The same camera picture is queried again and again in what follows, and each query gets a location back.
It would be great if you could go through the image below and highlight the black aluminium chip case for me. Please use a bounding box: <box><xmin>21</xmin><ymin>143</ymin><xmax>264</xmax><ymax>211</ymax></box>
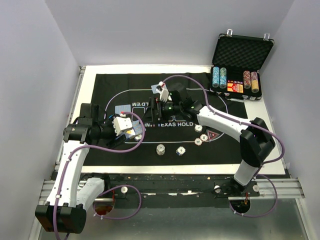
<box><xmin>209</xmin><ymin>29</ymin><xmax>275</xmax><ymax>101</ymax></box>

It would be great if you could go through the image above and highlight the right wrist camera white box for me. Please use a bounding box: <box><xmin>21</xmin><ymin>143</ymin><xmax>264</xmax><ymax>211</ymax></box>
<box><xmin>156</xmin><ymin>86</ymin><xmax>170</xmax><ymax>102</ymax></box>

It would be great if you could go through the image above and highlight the red chip row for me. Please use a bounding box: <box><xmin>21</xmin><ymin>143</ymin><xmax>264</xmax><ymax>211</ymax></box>
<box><xmin>243</xmin><ymin>70</ymin><xmax>251</xmax><ymax>89</ymax></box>

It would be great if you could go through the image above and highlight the purple yellow chip row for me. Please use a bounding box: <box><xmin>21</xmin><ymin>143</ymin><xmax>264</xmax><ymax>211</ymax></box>
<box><xmin>250</xmin><ymin>71</ymin><xmax>259</xmax><ymax>93</ymax></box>

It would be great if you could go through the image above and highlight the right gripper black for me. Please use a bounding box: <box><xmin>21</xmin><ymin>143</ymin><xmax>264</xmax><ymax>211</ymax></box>
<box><xmin>139</xmin><ymin>97</ymin><xmax>182</xmax><ymax>126</ymax></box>

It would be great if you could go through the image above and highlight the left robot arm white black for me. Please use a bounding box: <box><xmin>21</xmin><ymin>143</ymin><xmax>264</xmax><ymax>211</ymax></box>
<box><xmin>35</xmin><ymin>103</ymin><xmax>133</xmax><ymax>234</ymax></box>

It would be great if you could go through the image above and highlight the teal chip row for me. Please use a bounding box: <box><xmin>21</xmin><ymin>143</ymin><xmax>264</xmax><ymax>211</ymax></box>
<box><xmin>219</xmin><ymin>67</ymin><xmax>227</xmax><ymax>89</ymax></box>

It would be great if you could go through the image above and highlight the red triangle mat logo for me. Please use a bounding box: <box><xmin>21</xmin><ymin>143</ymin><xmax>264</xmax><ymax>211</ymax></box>
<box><xmin>206</xmin><ymin>129</ymin><xmax>220</xmax><ymax>142</ymax></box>

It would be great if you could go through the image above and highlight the black poker felt mat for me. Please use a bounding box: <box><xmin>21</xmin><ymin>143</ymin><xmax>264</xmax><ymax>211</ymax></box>
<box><xmin>84</xmin><ymin>73</ymin><xmax>241</xmax><ymax>166</ymax></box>

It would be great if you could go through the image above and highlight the light blue chip row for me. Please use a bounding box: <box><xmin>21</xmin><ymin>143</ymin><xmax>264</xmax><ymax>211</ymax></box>
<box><xmin>212</xmin><ymin>66</ymin><xmax>220</xmax><ymax>88</ymax></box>

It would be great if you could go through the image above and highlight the grey white chip stack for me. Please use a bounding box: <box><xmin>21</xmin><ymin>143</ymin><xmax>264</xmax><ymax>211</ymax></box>
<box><xmin>156</xmin><ymin>144</ymin><xmax>166</xmax><ymax>156</ymax></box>

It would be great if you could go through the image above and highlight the aluminium mounting rail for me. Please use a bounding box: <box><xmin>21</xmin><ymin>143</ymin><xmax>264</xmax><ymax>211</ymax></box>
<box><xmin>39</xmin><ymin>178</ymin><xmax>305</xmax><ymax>202</ymax></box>

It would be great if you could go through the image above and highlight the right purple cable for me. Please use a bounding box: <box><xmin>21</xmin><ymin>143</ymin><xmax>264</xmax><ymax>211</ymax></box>
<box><xmin>159</xmin><ymin>74</ymin><xmax>286</xmax><ymax>218</ymax></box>

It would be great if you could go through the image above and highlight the purple cable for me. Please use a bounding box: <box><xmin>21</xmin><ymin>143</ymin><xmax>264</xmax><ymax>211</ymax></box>
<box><xmin>53</xmin><ymin>111</ymin><xmax>146</xmax><ymax>240</ymax></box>
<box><xmin>159</xmin><ymin>74</ymin><xmax>286</xmax><ymax>218</ymax></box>

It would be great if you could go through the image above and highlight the blue white chip stack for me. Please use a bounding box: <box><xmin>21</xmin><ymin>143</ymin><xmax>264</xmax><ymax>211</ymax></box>
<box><xmin>176</xmin><ymin>146</ymin><xmax>186</xmax><ymax>156</ymax></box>

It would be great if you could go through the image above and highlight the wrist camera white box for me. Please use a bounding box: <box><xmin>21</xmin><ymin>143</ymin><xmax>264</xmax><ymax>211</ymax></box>
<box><xmin>156</xmin><ymin>86</ymin><xmax>170</xmax><ymax>102</ymax></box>
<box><xmin>112</xmin><ymin>116</ymin><xmax>133</xmax><ymax>136</ymax></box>

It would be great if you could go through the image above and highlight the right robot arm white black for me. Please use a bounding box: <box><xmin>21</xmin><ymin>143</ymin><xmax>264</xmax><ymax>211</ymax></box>
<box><xmin>142</xmin><ymin>90</ymin><xmax>276</xmax><ymax>196</ymax></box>

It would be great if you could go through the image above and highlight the red card deck in case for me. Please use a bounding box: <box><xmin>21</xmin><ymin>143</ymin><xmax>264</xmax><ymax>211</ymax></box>
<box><xmin>227</xmin><ymin>80</ymin><xmax>244</xmax><ymax>94</ymax></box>

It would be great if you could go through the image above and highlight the grey white chip bottom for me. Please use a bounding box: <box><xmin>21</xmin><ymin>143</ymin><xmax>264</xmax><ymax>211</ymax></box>
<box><xmin>134</xmin><ymin>134</ymin><xmax>142</xmax><ymax>142</ymax></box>

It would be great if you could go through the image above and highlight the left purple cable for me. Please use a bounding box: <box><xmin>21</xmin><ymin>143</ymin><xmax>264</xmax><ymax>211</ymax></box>
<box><xmin>53</xmin><ymin>111</ymin><xmax>146</xmax><ymax>240</ymax></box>

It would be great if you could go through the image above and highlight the blue yellow card box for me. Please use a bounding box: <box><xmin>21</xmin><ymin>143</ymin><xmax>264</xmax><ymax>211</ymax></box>
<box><xmin>124</xmin><ymin>120</ymin><xmax>145</xmax><ymax>139</ymax></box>

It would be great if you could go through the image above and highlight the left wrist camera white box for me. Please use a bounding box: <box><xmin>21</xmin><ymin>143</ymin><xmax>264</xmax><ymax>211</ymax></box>
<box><xmin>112</xmin><ymin>116</ymin><xmax>133</xmax><ymax>136</ymax></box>

